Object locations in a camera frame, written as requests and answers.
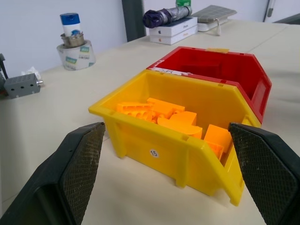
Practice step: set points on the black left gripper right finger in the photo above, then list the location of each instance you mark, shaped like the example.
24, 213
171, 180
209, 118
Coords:
264, 168

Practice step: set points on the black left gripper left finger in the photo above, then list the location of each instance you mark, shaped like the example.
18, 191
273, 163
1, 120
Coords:
77, 164

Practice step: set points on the yellow square building block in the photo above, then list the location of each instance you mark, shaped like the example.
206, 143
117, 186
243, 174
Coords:
218, 140

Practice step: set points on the yellow perforated building block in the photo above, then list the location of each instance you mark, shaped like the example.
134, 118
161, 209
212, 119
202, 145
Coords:
136, 110

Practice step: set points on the yellow plastic storage bin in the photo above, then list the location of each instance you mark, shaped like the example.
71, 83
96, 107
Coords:
185, 150

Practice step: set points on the yellow half-round building block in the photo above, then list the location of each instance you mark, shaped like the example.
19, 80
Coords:
181, 125

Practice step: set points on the grey metal block with holes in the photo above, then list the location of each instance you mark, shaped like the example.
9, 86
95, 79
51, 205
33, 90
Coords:
22, 85

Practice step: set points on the red plastic storage bin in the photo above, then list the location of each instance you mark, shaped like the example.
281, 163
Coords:
236, 70

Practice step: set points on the crumpled white tissue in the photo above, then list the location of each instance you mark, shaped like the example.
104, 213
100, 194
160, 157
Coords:
31, 71

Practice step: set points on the yellow rectangular building block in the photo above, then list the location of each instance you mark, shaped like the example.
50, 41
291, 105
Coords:
166, 107

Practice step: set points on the white tape roll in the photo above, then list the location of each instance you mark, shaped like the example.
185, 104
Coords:
76, 56

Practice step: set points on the dark clamp stand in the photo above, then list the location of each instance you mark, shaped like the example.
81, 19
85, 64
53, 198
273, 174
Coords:
2, 75

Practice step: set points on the small metal cup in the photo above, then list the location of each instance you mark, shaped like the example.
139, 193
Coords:
72, 40

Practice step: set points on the white bottle with blue cap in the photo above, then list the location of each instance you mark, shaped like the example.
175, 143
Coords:
70, 24

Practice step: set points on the white iPhone box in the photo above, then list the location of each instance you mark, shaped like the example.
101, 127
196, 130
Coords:
172, 38
173, 27

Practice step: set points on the folded purple umbrella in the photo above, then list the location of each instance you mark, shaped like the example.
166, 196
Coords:
161, 16

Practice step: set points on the green can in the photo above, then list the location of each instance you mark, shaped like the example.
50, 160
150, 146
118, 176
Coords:
182, 2

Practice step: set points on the dark grey vertical post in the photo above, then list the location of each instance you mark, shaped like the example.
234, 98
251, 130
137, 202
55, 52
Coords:
133, 20

